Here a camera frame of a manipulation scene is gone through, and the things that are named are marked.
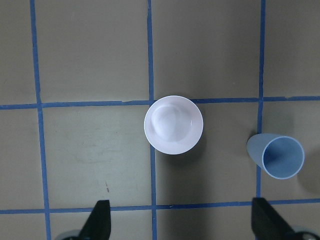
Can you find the blue cup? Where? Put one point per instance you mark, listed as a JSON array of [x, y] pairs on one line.
[[280, 156]]

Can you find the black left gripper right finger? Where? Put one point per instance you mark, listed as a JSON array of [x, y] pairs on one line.
[[267, 224]]

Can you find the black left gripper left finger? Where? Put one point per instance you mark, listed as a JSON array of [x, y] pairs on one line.
[[98, 224]]

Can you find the pink bowl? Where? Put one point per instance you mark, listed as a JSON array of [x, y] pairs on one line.
[[173, 125]]

